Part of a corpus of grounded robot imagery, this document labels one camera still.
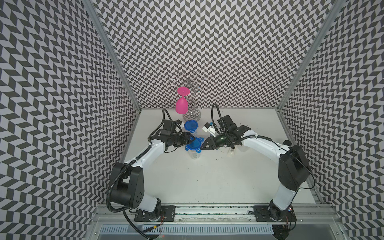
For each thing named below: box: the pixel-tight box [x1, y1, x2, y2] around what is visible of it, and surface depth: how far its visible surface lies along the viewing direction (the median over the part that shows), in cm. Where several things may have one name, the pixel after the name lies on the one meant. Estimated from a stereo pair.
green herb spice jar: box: [283, 140, 292, 147], surface depth 88 cm
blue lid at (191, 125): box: [184, 120, 199, 133], surface depth 93 cm
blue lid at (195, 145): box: [185, 137, 204, 154], surface depth 85 cm
